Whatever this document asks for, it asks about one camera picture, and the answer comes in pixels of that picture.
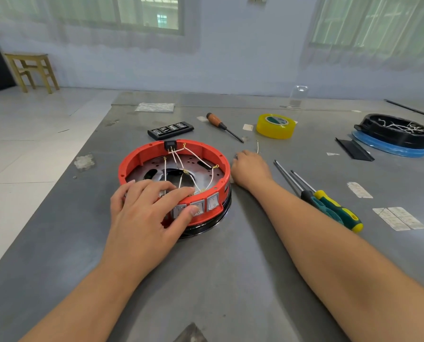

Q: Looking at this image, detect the person's right hand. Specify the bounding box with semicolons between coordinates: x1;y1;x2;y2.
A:
230;150;275;193

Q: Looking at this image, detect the person's left hand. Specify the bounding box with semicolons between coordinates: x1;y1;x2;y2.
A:
100;180;200;282

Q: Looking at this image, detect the white yellow wires bundle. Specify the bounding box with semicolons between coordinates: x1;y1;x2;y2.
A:
233;140;261;161

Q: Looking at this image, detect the white branched wires harness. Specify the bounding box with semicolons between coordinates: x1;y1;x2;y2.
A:
176;145;220;193

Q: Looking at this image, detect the black metal round plate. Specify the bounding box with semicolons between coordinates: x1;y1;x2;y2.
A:
126;156;232;239

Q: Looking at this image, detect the red plastic ring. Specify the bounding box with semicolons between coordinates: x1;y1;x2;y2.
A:
118;139;231;228

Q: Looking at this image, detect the dark green black screwdriver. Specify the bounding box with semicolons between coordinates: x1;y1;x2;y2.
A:
274;160;344;225

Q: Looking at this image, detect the green yellow handle screwdriver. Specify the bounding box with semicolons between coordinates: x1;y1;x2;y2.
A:
291;170;364;234

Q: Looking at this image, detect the person's right forearm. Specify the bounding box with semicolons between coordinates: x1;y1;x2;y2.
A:
254;180;424;342

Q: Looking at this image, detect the person's left forearm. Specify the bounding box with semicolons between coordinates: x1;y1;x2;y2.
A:
19;259;152;342

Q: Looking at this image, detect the yellow tape roll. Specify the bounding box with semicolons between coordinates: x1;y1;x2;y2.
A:
256;113;297;140

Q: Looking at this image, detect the clear acrylic stand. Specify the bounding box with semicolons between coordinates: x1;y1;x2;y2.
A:
280;85;309;110

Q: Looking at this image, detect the black bit set case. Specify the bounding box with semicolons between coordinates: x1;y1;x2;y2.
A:
147;121;195;141

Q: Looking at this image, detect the black flat plate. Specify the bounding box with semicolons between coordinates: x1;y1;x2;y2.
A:
335;137;375;162

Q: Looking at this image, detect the white label sticker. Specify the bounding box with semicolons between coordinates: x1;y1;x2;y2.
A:
347;181;374;200
388;207;424;230
372;208;411;232

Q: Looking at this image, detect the white paper sheet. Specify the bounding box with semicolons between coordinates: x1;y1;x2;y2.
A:
135;102;175;113

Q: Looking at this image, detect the black round housing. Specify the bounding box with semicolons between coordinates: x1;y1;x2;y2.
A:
354;114;424;150

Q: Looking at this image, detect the narrow sheer curtain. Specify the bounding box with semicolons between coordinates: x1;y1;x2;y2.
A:
301;0;424;72

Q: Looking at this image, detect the thin black rod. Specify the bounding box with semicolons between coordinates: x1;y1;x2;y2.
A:
384;99;424;121

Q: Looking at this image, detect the wide window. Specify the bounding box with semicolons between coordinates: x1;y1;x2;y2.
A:
0;0;184;35

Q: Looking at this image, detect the narrow window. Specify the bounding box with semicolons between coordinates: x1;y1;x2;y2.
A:
311;0;424;50

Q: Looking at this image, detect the wide sheer curtain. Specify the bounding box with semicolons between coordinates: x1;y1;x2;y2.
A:
0;0;201;54

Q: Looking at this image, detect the wooden stool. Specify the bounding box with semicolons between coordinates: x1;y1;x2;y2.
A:
4;53;60;95

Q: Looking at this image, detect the wooden handle screwdriver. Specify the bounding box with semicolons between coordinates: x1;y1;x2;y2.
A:
206;112;245;143

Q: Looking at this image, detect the blue plastic ring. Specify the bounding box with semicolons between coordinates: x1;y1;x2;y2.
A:
351;131;424;159

